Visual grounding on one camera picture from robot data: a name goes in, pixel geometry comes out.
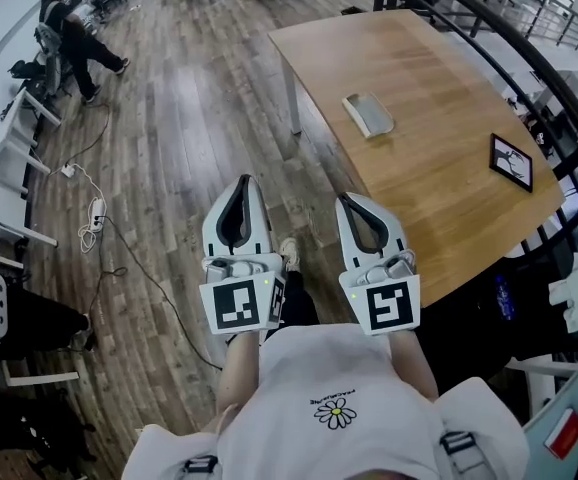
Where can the person's white daisy shirt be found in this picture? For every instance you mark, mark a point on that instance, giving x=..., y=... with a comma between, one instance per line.
x=339, y=408

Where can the white glasses case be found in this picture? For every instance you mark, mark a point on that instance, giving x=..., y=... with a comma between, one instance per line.
x=369, y=114

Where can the long white power strip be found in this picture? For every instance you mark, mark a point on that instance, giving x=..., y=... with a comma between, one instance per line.
x=98, y=214

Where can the black picture frame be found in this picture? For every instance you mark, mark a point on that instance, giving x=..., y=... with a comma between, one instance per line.
x=511, y=162

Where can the white desk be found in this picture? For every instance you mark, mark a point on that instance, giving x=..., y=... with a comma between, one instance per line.
x=16, y=138

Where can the person's left forearm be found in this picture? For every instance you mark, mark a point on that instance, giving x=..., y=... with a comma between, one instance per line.
x=239, y=368

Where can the person's right forearm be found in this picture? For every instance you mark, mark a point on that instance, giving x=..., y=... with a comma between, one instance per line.
x=411, y=363

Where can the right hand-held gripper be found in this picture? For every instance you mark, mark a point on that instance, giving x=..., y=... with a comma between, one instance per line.
x=386, y=300

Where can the grey board with red label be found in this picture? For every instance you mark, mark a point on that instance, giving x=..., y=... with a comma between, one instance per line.
x=569, y=418

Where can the small white power strip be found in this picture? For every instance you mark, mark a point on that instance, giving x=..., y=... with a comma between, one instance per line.
x=69, y=170

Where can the person's black trouser leg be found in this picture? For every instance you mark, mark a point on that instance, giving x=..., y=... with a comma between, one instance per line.
x=301, y=298

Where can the white table leg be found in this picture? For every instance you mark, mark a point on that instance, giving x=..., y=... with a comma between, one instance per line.
x=291, y=95

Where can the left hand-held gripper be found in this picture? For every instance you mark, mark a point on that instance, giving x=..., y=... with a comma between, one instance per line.
x=236, y=303

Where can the person's white shoe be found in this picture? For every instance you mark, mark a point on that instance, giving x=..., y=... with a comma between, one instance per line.
x=289, y=252

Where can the black curved railing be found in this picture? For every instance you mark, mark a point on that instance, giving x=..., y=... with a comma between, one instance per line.
x=529, y=53

